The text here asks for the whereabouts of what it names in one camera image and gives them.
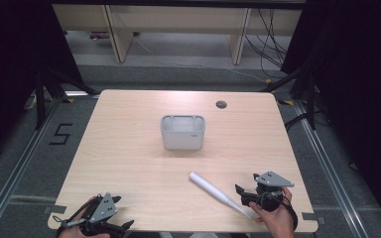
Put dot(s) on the yellow floor tape piece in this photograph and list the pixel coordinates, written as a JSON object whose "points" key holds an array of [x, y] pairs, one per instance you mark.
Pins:
{"points": [[286, 102], [68, 99]]}

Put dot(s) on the black metal stand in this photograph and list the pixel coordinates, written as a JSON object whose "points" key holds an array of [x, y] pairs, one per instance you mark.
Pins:
{"points": [[311, 99], [40, 99]]}

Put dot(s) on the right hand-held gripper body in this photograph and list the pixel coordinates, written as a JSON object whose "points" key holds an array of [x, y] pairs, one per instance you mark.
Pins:
{"points": [[271, 180]]}

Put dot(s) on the person's left hand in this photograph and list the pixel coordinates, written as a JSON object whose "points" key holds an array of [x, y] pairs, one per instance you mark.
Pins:
{"points": [[68, 234]]}

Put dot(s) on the grey plastic holder box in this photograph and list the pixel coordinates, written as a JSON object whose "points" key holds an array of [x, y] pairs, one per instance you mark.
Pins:
{"points": [[182, 139]]}

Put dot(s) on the dark curtain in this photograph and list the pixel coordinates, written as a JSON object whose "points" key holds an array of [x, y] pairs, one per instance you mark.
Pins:
{"points": [[360, 82], [10, 66]]}

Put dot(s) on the aluminium floor rail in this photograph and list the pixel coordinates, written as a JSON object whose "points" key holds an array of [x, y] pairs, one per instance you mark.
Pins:
{"points": [[20, 165], [327, 165]]}

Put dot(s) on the beige wooden desk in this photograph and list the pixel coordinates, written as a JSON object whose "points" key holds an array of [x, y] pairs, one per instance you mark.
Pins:
{"points": [[178, 18]]}

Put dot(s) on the person's right hand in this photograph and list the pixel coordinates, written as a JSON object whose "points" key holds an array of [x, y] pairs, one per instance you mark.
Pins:
{"points": [[278, 221]]}

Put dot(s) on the grey tape strip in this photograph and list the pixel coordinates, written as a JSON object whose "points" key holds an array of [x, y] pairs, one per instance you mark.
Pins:
{"points": [[313, 217], [55, 209]]}

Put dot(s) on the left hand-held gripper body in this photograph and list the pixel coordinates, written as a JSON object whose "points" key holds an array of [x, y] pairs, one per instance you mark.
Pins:
{"points": [[103, 208]]}

